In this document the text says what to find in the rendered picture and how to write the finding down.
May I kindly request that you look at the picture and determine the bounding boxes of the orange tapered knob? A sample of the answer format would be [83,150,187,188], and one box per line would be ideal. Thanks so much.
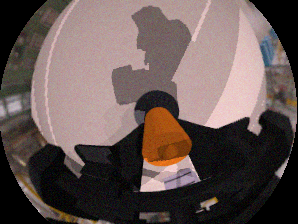
[142,108,192,167]

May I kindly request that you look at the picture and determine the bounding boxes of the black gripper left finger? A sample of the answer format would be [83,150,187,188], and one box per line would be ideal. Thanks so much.
[74,123,144,192]

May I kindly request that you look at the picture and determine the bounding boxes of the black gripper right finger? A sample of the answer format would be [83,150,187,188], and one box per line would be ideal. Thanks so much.
[174,117,249,181]

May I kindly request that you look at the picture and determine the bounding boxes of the dark grey round pedestal with shaft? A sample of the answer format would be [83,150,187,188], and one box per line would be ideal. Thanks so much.
[134,89,180,125]

